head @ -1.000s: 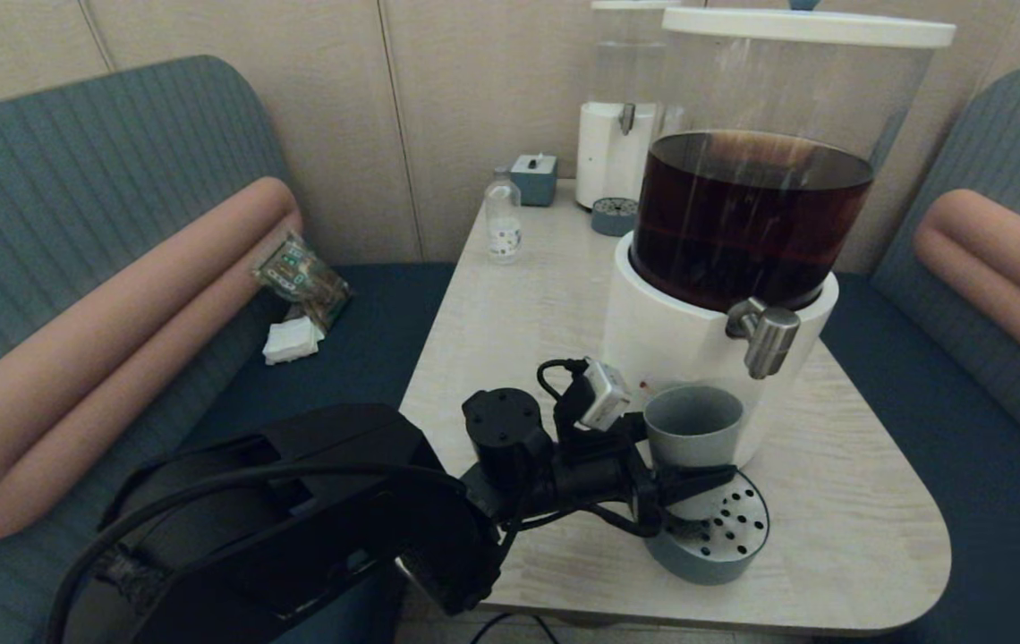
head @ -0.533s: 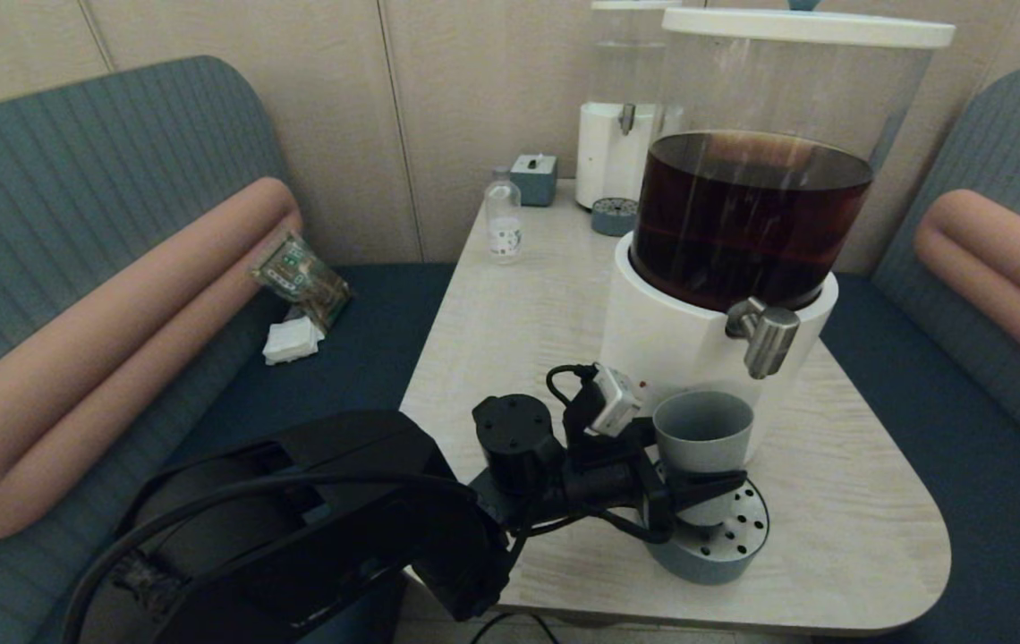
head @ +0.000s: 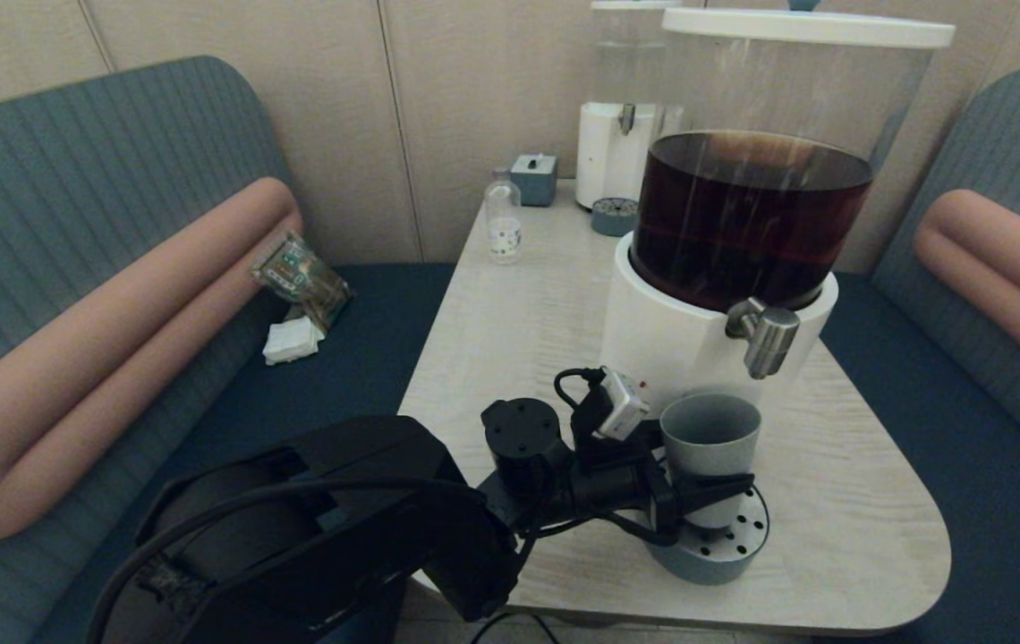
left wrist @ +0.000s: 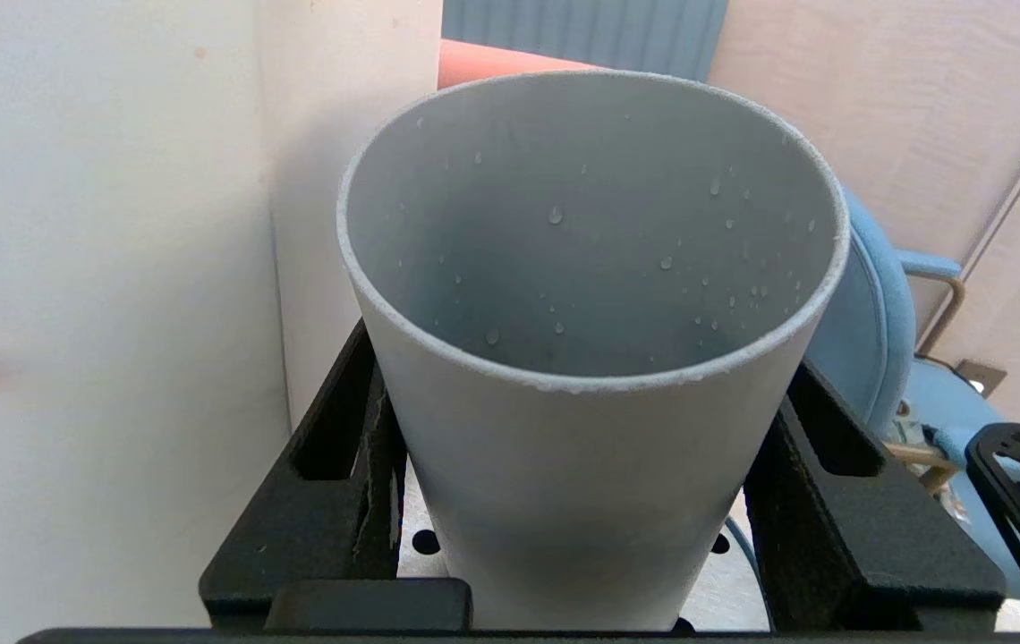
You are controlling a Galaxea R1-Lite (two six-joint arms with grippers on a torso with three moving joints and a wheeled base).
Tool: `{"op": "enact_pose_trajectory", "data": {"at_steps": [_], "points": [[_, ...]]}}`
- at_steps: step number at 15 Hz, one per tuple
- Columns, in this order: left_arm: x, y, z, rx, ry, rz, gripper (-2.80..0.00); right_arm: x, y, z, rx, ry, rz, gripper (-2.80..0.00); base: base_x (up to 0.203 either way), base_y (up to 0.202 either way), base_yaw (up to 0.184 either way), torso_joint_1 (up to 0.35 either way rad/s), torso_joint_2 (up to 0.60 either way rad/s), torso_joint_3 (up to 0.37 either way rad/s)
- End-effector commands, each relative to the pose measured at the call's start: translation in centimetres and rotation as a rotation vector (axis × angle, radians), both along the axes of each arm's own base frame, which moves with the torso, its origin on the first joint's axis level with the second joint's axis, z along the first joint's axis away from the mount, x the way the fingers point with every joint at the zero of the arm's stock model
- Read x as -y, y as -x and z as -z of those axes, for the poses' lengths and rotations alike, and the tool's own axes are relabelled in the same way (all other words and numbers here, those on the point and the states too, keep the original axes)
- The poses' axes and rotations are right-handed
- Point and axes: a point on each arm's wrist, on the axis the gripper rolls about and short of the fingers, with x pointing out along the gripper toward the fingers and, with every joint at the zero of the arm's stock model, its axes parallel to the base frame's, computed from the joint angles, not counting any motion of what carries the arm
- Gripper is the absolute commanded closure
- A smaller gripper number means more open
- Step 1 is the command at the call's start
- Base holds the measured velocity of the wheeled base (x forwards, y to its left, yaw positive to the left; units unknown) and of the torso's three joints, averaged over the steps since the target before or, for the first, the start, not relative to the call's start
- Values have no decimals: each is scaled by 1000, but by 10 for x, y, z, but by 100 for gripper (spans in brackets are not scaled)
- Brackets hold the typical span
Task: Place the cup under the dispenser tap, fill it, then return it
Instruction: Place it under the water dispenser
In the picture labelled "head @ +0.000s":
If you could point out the grey plastic cup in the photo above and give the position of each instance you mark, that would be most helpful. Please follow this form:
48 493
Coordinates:
707 447

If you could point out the small blue tissue box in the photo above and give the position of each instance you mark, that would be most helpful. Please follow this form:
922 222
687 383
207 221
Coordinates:
535 183

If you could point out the green snack packet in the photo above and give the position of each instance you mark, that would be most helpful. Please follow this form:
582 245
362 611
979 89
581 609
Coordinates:
300 273

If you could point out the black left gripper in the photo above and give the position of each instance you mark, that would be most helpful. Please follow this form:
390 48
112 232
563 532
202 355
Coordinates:
617 483

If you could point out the white folded napkin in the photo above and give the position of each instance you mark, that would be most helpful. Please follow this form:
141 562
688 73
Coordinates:
293 342

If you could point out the blue booth sofa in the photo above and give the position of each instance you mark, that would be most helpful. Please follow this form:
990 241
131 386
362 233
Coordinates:
993 501
72 179

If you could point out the large white dispenser lid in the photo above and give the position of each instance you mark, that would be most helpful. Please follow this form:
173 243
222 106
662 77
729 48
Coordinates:
805 29

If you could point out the large blue perforated drip tray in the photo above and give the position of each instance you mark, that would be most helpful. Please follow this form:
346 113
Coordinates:
725 563

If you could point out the clear plastic bottle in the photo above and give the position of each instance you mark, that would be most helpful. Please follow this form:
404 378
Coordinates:
504 233

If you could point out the large dispenser with dark tea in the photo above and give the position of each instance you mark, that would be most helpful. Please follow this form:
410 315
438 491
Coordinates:
680 340

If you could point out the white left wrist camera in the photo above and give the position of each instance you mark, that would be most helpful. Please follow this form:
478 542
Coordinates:
624 404

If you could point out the small blue drip tray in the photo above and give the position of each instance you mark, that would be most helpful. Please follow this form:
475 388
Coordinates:
613 219

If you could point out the small white water dispenser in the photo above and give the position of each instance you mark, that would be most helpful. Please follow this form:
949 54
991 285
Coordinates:
608 152

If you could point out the small white dispenser lid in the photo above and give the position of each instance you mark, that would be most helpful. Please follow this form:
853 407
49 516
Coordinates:
631 6

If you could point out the silver metal dispenser tap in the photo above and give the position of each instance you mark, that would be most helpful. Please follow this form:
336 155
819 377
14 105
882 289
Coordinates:
769 344

